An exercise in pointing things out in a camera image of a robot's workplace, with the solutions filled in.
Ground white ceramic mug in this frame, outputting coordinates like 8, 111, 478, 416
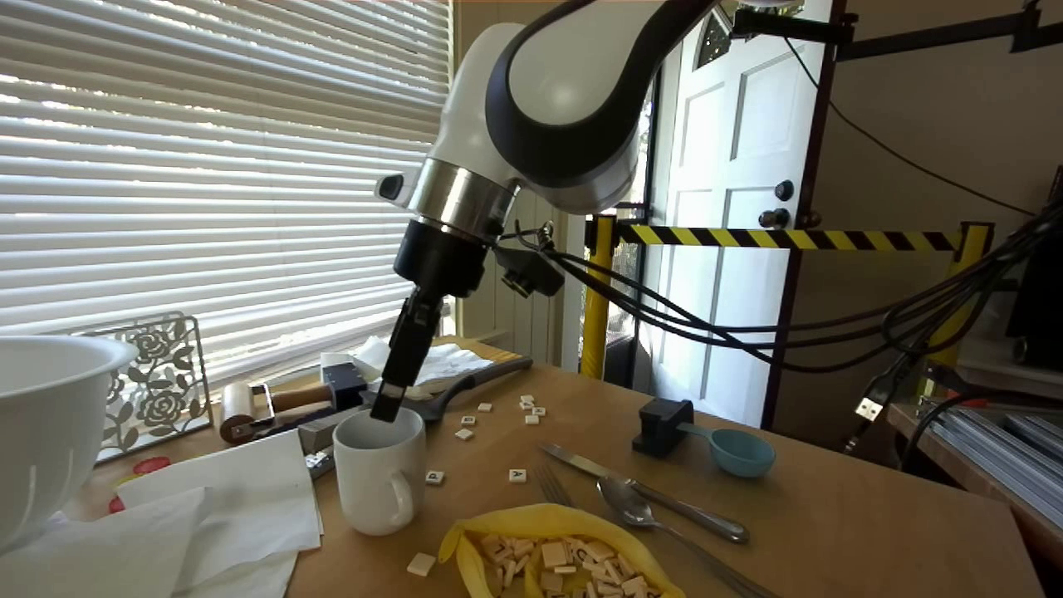
332, 408, 424, 535

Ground letter tile near bag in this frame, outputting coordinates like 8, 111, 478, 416
404, 552, 438, 577

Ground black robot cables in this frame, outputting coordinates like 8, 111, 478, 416
493, 195, 1063, 459

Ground yellow black striped barrier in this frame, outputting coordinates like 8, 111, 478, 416
580, 215, 992, 377

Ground white door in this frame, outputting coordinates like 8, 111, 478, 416
640, 36, 825, 426

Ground wooden rolling stamp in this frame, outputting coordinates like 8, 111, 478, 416
215, 381, 332, 445

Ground blue measuring scoop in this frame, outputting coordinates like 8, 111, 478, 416
689, 426, 775, 482

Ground black block on scoop handle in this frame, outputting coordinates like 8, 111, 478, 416
630, 398, 695, 459

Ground letter tile near mug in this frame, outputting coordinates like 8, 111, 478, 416
424, 469, 446, 489

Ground metal table knife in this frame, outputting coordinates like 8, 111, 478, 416
541, 445, 750, 546

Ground yellow bag of letter tiles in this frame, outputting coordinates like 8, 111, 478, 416
438, 501, 684, 598

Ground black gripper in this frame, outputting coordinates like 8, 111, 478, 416
368, 224, 486, 421

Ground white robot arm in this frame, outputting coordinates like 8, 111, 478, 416
371, 0, 717, 421

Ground ornate silver napkin holder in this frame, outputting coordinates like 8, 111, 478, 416
83, 313, 213, 461

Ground metal spoon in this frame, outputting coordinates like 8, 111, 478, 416
596, 478, 775, 598

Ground red yellow small lids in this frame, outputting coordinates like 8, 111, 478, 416
106, 457, 172, 515

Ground black small box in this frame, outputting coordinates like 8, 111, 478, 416
321, 361, 365, 412

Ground white paper napkin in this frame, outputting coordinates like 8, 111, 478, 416
0, 433, 321, 598

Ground white colander bowl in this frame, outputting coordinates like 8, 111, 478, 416
0, 337, 132, 550

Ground letter tile table centre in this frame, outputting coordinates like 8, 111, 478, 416
504, 469, 528, 486

